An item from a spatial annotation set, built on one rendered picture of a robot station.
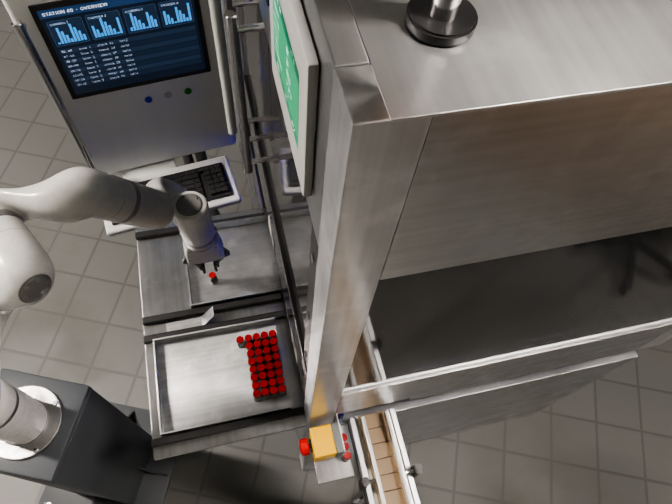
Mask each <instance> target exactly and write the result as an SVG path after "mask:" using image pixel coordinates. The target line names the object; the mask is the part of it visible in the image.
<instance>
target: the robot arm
mask: <svg viewBox="0 0 672 504"><path fill-rule="evenodd" d="M89 218H95V219H100V220H104V221H109V222H114V223H119V224H124V225H130V226H135V227H140V228H145V229H161V228H164V227H166V226H167V225H169V224H170V223H171V221H172V220H173V221H174V223H175V224H176V226H177V227H178V229H179V231H180V234H181V236H182V239H183V247H184V252H185V256H184V257H183V259H182V260H183V264H190V265H196V266H197V267H198V268H199V269H200V270H202V271H203V274H205V273H206V269H205V263H207V262H212V261H213V265H214V268H215V271H216V272H217V271H218V268H217V267H220V266H219V262H220V261H221V260H222V259H224V257H227V256H229V255H230V251H229V250H228V249H226V248H225V247H224V246H223V242H222V240H221V237H220V235H219V234H218V232H217V227H214V224H213V220H212V216H211V213H210V209H209V205H208V202H207V199H206V198H205V197H204V196H203V195H202V194H201V193H199V192H195V191H187V190H186V189H185V188H184V187H183V186H181V185H180V184H178V183H176V182H174V181H172V180H169V179H166V178H161V177H157V178H154V179H152V180H151V181H149V182H148V183H147V184H146V185H143V184H140V183H137V182H134V181H131V180H128V179H125V178H122V177H119V176H115V175H112V174H109V173H106V172H103V171H100V170H97V169H93V168H89V167H73V168H69V169H66V170H64V171H62V172H60V173H58V174H56V175H54V176H52V177H50V178H48V179H46V180H44V181H42V182H39V183H37V184H34V185H30V186H26V187H20V188H0V341H1V337H2V334H3V331H4V329H5V326H6V324H7V322H8V319H9V317H10V315H11V313H12V312H13V310H14V309H18V308H23V307H27V306H31V305H34V304H36V303H38V302H40V301H41V300H43V299H44V298H45V297H46V296H47V295H48V294H49V292H50V291H51V289H52V286H53V283H54V278H55V272H54V266H53V263H52V261H51V259H50V257H49V255H48V254H47V252H46V251H45V250H44V248H43V247H42V246H41V244H40V243H39V242H38V240H37V239H36V238H35V236H34V235H33V234H32V233H31V231H30V230H29V229H28V227H27V226H26V225H25V223H24V222H26V221H28V220H33V219H36V220H45V221H51V222H61V223H72V222H79V221H82V220H85V219H89ZM62 420H63V409H62V405H61V403H60V400H59V399H58V397H57V396H56V395H55V394H54V393H53V392H52V391H50V390H48V389H46V388H44V387H41V386H35V385H30V386H23V387H19V388H16V387H14V386H13V385H11V384H9V383H8V382H6V381H4V380H3V379H2V378H1V372H0V457H1V458H5V459H8V460H24V459H28V458H31V457H33V456H35V455H37V454H39V453H40V452H42V451H43V450H45V449H46V448H47V447H48V446H49V445H50V444H51V443H52V442H53V440H54V439H55V438H56V436H57V434H58V432H59V430H60V428H61V425H62Z"/></svg>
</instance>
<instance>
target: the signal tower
mask: <svg viewBox="0 0 672 504"><path fill-rule="evenodd" d="M405 22H406V26H407V27H408V29H409V31H410V32H411V33H412V34H413V35H414V36H415V37H417V38H418V39H420V40H421V41H423V42H425V43H427V44H430V45H433V46H438V47H452V46H457V45H461V44H463V43H465V42H467V41H468V40H469V39H470V38H471V37H472V36H473V33H474V31H475V29H476V26H477V23H478V15H477V12H476V9H475V8H474V6H473V5H472V4H471V3H470V2H469V1H468V0H410V1H409V3H408V4H407V9H406V14H405Z"/></svg>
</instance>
